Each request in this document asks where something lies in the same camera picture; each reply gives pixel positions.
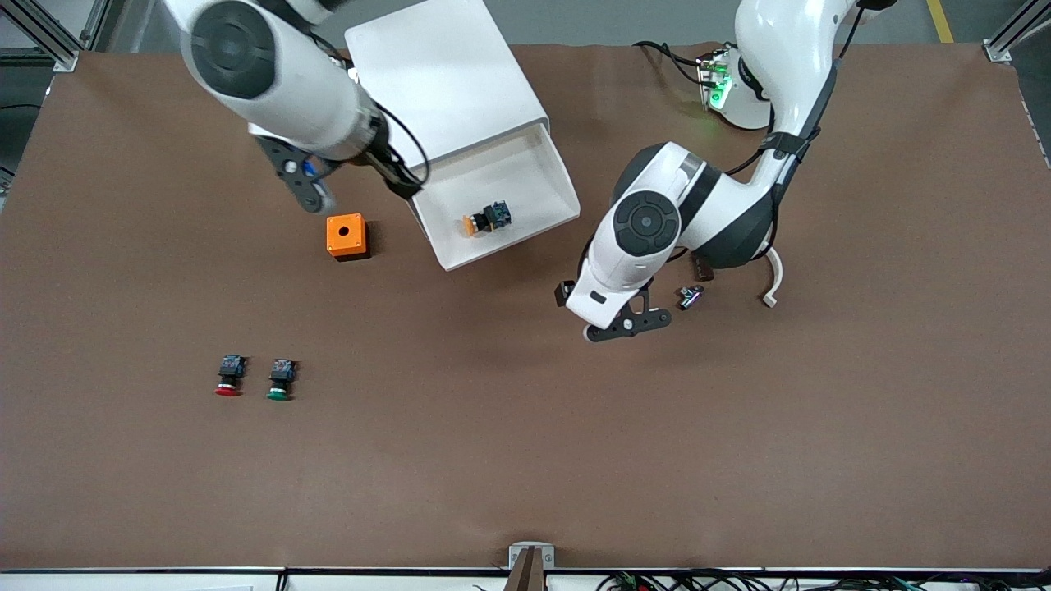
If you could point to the yellow mushroom push button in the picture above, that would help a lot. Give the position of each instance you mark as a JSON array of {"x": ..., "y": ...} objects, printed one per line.
[{"x": 491, "y": 217}]

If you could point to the green mushroom push button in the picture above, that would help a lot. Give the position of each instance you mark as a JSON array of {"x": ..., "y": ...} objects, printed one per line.
[{"x": 280, "y": 376}]

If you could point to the orange button enclosure box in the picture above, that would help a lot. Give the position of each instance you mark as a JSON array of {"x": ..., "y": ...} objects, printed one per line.
[{"x": 345, "y": 232}]

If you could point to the brown post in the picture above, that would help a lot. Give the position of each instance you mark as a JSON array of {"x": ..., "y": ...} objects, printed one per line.
[{"x": 530, "y": 574}]

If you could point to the small metallic connector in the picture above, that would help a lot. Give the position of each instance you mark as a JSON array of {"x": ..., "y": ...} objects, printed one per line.
[{"x": 690, "y": 297}]

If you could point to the white curved plastic arc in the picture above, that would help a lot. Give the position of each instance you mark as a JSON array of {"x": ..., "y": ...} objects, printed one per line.
[{"x": 776, "y": 275}]

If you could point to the brown rectangular block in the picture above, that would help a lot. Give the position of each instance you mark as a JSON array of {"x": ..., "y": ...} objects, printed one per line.
[{"x": 703, "y": 269}]

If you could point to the red mushroom push button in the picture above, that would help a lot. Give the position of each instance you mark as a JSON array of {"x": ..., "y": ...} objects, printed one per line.
[{"x": 229, "y": 373}]

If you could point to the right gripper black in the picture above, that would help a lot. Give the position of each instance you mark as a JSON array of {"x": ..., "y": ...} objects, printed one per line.
[{"x": 391, "y": 169}]

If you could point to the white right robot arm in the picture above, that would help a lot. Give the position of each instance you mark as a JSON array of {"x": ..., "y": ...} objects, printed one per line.
[{"x": 279, "y": 74}]

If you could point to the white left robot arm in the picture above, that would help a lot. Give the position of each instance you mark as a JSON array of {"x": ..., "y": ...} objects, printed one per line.
[{"x": 698, "y": 213}]

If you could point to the aluminium frame profile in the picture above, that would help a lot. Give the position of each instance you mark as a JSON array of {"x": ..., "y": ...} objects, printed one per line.
[
  {"x": 49, "y": 37},
  {"x": 1014, "y": 33}
]

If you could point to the white table edge rail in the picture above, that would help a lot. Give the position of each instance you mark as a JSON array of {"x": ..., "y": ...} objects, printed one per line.
[{"x": 164, "y": 580}]

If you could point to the grey metal bracket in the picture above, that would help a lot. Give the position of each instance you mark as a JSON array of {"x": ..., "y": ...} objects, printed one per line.
[{"x": 517, "y": 554}]

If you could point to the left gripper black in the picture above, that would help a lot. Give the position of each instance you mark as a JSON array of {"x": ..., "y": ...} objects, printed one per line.
[{"x": 565, "y": 293}]

